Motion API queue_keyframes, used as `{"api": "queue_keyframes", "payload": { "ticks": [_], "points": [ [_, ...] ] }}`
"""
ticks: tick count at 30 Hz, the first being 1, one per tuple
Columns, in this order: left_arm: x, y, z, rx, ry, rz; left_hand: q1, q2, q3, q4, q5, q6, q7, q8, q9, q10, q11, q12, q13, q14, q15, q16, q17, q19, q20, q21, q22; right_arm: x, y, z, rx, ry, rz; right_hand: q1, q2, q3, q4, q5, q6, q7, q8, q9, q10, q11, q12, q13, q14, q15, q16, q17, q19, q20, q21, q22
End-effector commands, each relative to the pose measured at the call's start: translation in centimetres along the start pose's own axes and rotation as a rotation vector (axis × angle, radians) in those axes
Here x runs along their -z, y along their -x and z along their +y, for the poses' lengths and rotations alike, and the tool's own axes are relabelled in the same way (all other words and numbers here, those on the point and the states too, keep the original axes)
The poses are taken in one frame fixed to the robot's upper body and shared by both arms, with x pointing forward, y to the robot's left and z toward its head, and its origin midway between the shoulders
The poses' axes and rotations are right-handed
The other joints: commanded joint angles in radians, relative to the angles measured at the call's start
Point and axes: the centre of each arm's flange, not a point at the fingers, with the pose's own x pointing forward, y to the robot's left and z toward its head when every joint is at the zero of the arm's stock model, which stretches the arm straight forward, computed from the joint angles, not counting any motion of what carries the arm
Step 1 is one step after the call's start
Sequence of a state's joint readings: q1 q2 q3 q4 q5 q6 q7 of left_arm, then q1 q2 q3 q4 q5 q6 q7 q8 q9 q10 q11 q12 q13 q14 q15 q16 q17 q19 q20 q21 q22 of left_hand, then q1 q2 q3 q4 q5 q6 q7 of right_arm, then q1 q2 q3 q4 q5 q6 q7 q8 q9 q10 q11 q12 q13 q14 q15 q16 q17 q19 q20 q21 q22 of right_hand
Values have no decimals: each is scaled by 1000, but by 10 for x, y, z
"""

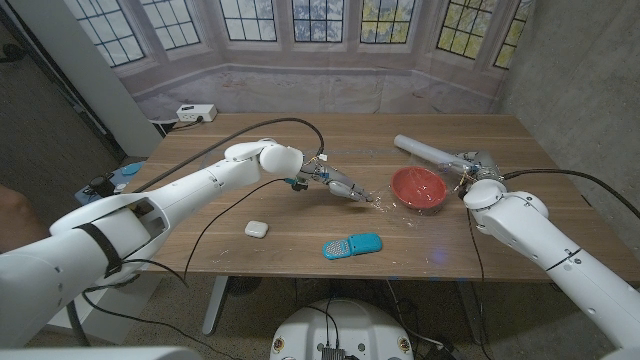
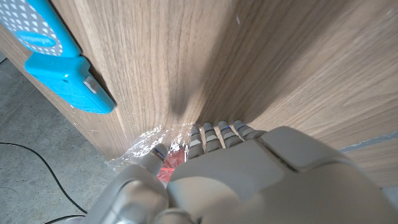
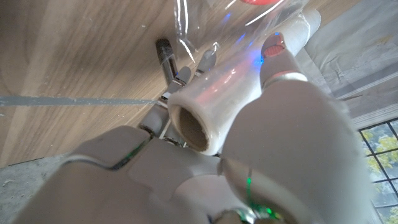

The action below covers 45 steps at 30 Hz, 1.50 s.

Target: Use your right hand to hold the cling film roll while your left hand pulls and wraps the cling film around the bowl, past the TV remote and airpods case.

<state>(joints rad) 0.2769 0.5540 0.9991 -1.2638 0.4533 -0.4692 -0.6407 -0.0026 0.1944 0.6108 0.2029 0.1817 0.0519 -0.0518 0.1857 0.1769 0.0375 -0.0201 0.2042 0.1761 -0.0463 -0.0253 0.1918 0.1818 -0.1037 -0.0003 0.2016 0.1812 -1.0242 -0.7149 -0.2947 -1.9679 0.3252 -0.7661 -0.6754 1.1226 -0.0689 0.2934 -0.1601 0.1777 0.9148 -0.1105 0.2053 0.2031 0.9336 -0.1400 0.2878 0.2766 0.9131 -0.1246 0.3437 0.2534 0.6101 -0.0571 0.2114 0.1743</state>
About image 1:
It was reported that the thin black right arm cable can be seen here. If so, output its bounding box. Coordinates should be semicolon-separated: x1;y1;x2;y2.
464;197;489;360

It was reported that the printed window backdrop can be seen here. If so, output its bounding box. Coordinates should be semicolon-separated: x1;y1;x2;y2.
62;0;534;121

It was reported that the blue stool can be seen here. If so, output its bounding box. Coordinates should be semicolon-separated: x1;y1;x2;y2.
74;160;146;211

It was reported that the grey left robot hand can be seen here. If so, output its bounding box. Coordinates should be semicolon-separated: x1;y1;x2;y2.
284;162;375;204

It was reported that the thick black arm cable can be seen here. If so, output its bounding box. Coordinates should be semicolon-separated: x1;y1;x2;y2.
132;117;326;195
501;168;640;220

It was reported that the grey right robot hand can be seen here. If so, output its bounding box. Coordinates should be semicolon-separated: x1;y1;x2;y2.
439;149;503;194

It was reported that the person's bare leg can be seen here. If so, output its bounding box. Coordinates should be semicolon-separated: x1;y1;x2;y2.
0;184;49;254

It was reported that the clear cling film sheet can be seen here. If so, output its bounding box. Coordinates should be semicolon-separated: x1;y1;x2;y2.
369;149;471;211

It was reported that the white power strip box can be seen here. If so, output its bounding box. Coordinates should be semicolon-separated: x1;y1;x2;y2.
175;103;218;124

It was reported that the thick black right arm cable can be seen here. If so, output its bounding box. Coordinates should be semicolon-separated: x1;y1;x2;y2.
501;168;640;220

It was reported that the red bowl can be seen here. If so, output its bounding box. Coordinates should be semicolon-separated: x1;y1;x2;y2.
390;166;448;211

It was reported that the black device on stool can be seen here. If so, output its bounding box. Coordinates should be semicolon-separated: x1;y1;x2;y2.
88;174;117;199

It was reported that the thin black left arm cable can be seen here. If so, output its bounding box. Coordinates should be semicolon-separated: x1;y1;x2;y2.
82;177;290;359

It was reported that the cling film roll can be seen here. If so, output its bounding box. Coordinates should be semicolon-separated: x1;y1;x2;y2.
393;133;474;174

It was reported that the white airpods case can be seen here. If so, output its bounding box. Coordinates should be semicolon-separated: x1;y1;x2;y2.
244;220;270;240

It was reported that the grey table leg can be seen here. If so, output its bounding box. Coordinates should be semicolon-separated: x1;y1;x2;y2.
201;275;230;337
457;280;487;345

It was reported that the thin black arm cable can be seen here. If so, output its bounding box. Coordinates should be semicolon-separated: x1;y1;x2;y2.
82;177;290;359
464;197;489;360

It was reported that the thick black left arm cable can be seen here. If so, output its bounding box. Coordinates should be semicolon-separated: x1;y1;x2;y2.
132;117;326;195

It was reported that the black round grille object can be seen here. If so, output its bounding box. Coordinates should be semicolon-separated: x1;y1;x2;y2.
227;275;262;297

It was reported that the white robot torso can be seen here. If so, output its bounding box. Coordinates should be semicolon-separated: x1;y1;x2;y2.
269;298;415;360

